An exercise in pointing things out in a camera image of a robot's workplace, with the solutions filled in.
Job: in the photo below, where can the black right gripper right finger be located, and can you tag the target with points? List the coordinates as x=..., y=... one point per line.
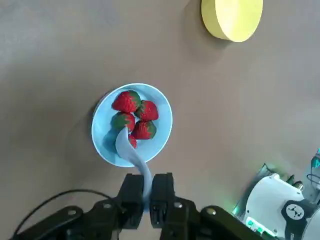
x=162, y=200

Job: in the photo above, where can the light blue plastic spoon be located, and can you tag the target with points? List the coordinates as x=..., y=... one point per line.
x=125, y=147

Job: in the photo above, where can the yellow bowl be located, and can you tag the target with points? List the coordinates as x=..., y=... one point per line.
x=237, y=20

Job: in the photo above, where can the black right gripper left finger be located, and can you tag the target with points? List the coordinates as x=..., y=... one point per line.
x=131, y=200

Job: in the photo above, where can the light blue bowl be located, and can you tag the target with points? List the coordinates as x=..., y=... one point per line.
x=102, y=140

